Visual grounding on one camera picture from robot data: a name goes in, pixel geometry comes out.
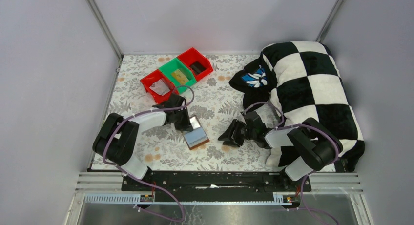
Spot black item in red bin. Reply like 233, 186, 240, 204
190, 61, 206, 75

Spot red bin near left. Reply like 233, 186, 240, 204
140, 69, 178, 104

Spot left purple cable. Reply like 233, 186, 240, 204
102, 85, 195, 224

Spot yellow card in green bin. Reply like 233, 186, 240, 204
171, 69, 189, 85

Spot floral table cloth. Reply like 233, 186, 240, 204
109, 55, 270, 171

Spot red bin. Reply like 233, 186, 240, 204
140, 69, 178, 104
178, 47, 213, 81

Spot red bin far right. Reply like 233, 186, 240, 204
178, 47, 213, 81

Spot black cap with blue logo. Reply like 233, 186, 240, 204
229, 58, 272, 110

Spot aluminium frame rails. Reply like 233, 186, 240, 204
75, 171, 364, 195

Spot checkered black white pillow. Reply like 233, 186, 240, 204
260, 41, 365, 172

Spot purple cable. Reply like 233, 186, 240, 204
102, 85, 195, 224
242, 102, 342, 225

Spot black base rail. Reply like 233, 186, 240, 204
121, 170, 313, 202

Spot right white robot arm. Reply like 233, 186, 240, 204
218, 111, 343, 182

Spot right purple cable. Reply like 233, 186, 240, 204
242, 102, 342, 225

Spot brown leather card holder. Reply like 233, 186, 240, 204
183, 115, 209, 150

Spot green bin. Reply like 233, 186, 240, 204
159, 58, 197, 87

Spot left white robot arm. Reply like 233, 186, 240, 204
92, 94, 192, 180

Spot silver card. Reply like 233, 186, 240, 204
149, 79, 171, 96

